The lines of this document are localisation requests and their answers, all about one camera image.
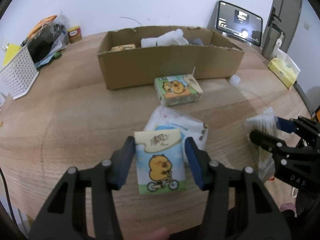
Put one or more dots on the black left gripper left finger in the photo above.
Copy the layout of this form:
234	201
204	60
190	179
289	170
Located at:
63	215

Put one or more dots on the white perforated plastic basket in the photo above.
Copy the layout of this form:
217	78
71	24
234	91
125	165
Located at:
19	74

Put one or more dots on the grey socks in box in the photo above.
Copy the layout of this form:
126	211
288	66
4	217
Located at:
196	42

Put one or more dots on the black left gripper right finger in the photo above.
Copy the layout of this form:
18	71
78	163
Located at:
238	205

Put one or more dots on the yellow sponge in tray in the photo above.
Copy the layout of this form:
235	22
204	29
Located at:
284	68

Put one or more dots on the yellow card in basket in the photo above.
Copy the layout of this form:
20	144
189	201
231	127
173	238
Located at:
11	51

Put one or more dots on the grey door with handle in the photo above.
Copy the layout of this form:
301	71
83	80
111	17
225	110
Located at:
284	15

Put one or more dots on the green small toy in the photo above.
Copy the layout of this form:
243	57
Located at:
57	55

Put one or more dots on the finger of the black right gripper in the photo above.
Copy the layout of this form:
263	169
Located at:
293	163
305	128

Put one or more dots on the tablet on white stand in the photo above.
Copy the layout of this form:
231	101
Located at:
237	22

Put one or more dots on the red yellow tin can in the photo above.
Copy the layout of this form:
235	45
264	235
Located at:
74	34

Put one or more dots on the brown cardboard box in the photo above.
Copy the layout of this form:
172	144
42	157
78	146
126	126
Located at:
218	58

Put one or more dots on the grey metal bottle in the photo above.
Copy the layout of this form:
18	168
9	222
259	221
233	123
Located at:
274	40

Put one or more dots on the cotton swabs bag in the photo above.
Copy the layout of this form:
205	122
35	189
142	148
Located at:
260	131

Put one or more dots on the white blue monster wipes pack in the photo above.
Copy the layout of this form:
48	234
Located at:
167	118

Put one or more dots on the bicycle capybara tissue pack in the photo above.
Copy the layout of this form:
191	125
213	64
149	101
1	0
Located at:
160	161

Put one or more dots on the operator thumb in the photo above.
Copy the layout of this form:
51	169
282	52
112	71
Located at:
159	234

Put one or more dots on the white socks in box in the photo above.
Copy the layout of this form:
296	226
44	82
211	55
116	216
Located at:
172	38

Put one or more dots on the orange patterned cloth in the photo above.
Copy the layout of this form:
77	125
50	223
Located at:
40	24

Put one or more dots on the black bag in clear plastic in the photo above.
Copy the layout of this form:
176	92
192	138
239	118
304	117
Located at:
49	39

